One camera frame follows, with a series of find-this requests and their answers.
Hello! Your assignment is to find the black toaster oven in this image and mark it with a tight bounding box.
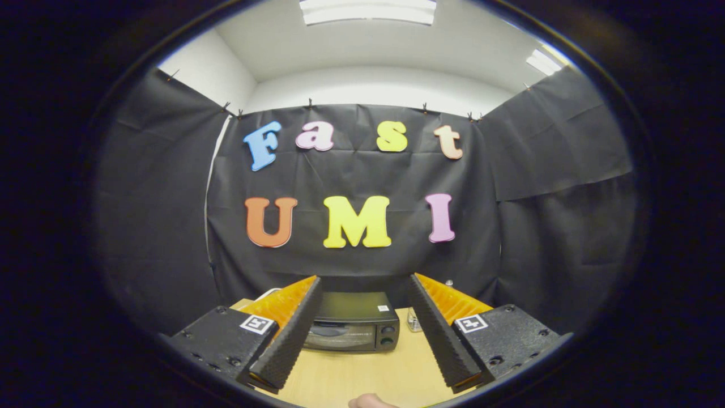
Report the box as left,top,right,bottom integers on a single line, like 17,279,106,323
302,291,400,353

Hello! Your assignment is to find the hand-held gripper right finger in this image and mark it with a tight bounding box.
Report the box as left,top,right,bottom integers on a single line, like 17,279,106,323
408,273,573,393

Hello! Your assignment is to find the long ceiling light panel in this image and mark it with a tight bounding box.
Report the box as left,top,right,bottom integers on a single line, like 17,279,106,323
299,0,437,27

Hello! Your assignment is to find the small ceiling light panel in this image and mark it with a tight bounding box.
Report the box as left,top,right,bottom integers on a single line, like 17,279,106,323
525,48,562,77

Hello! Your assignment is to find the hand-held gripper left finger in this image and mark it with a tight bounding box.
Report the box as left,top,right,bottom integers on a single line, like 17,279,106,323
164,275,323,394

